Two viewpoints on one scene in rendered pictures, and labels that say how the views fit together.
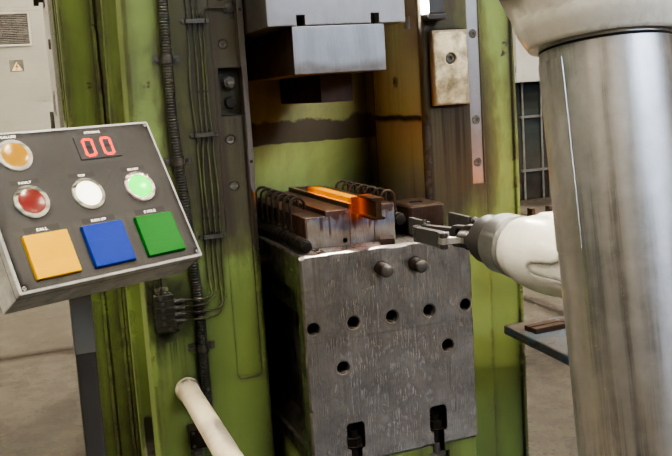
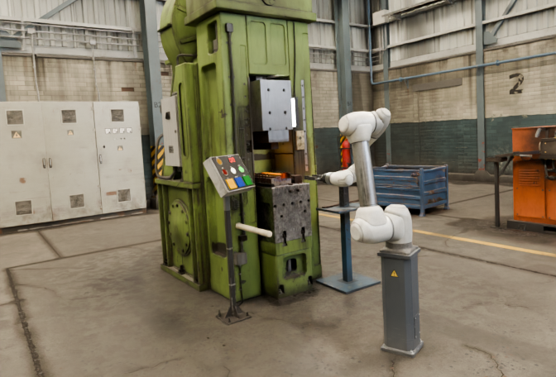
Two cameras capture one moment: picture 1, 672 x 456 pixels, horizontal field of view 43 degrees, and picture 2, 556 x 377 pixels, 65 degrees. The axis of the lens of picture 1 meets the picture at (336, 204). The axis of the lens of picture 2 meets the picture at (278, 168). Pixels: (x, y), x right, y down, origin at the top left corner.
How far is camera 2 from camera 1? 191 cm
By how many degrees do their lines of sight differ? 15
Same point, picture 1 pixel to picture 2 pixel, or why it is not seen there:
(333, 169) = (262, 168)
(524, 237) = (337, 175)
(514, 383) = (316, 226)
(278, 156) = not seen: hidden behind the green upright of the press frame
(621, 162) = (363, 157)
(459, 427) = (308, 232)
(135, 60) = (227, 138)
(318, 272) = (275, 192)
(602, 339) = (362, 179)
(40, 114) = (80, 154)
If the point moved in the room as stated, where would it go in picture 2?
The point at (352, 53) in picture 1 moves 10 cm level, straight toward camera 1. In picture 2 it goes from (281, 136) to (285, 136)
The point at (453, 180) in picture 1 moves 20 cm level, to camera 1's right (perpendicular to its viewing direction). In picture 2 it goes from (300, 169) to (322, 168)
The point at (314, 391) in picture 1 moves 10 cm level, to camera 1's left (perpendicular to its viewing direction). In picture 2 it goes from (275, 222) to (262, 223)
